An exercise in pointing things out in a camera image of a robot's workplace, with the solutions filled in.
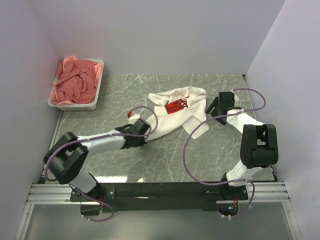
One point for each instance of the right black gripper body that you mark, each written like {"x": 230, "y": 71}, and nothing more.
{"x": 217, "y": 113}

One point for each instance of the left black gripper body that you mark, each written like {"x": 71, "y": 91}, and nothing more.
{"x": 141, "y": 141}

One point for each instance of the white t shirt red print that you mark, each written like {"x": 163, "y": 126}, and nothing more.
{"x": 181, "y": 107}

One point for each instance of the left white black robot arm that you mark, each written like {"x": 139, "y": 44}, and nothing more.
{"x": 64, "y": 161}

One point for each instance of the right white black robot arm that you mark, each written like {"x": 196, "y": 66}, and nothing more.
{"x": 259, "y": 144}

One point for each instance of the white plastic bin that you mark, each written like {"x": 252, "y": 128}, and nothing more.
{"x": 75, "y": 106}

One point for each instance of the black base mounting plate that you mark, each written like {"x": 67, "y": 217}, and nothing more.
{"x": 167, "y": 196}

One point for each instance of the pink t shirt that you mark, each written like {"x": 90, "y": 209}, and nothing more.
{"x": 75, "y": 83}

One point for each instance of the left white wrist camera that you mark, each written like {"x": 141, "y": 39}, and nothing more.
{"x": 132, "y": 117}

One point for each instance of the aluminium rail frame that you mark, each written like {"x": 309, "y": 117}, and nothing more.
{"x": 56, "y": 194}

